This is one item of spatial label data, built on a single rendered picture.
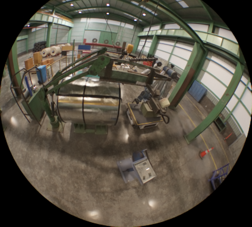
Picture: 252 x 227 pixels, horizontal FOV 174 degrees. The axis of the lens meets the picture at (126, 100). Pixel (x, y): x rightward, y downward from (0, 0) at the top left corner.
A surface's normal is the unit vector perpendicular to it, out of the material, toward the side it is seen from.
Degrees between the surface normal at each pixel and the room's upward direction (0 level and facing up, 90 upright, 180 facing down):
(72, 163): 0
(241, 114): 90
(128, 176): 0
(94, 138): 0
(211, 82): 90
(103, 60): 90
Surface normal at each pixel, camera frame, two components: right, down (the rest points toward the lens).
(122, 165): 0.26, -0.76
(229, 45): -0.95, -0.07
